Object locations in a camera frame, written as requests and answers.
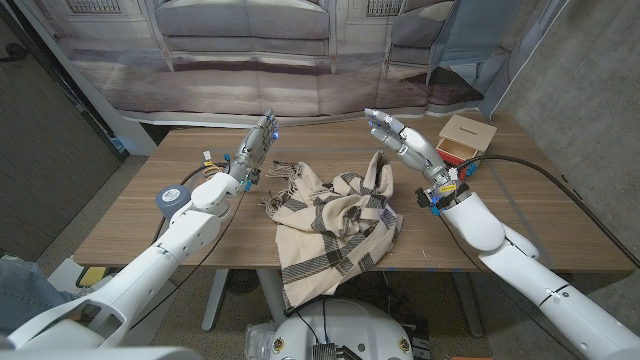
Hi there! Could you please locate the black round fan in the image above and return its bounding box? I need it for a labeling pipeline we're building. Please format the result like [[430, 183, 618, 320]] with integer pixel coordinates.
[[224, 269, 261, 296]]

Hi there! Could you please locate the black door handle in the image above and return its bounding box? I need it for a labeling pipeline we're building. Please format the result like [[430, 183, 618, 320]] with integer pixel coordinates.
[[0, 42, 29, 64]]

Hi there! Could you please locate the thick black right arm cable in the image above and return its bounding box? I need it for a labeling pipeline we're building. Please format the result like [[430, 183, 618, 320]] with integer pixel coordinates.
[[454, 153, 640, 269]]

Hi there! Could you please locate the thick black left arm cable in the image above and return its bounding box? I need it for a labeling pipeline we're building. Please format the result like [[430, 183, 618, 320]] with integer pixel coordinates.
[[152, 163, 229, 246]]

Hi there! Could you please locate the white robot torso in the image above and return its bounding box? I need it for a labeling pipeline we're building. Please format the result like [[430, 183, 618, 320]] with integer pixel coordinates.
[[269, 298, 415, 360]]

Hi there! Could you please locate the white backdrop frame post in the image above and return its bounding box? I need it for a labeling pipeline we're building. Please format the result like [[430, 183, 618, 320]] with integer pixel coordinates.
[[12, 0, 159, 157]]

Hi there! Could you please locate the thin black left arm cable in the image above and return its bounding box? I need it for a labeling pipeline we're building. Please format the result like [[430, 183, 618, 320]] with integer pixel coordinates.
[[129, 192, 246, 334]]

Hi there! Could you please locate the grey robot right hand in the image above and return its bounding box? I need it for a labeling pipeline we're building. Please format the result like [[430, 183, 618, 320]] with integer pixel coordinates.
[[363, 107, 474, 216]]

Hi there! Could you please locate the white table leg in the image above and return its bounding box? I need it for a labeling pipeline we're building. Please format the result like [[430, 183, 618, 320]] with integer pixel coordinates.
[[449, 272, 485, 339], [256, 269, 290, 326], [201, 269, 230, 334]]

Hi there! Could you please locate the wooden box with red drawer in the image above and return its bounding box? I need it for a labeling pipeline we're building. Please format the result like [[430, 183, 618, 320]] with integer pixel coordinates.
[[435, 113, 498, 174]]

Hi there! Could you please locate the clear plastic bag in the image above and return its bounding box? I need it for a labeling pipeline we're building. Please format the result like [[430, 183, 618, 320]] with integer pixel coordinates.
[[244, 322, 279, 360]]

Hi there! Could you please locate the person leg in jeans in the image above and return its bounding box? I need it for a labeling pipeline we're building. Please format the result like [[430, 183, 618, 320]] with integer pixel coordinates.
[[0, 257, 76, 336]]

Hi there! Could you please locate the printed room backdrop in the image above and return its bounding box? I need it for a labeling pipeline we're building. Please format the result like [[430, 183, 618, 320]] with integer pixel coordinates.
[[14, 0, 571, 129]]

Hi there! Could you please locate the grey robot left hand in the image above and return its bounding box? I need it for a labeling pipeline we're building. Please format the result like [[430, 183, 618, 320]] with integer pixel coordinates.
[[227, 108, 280, 194]]

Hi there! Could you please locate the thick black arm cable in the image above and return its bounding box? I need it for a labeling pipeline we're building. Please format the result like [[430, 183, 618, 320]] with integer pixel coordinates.
[[454, 153, 640, 269], [152, 163, 229, 246]]

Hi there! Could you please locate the beige plaid fringed scarf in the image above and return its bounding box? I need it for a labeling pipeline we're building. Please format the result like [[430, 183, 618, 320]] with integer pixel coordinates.
[[262, 149, 404, 312]]

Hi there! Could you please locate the yellow and black floor object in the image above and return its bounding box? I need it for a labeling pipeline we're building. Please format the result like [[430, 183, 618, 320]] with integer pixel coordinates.
[[74, 266, 109, 289]]

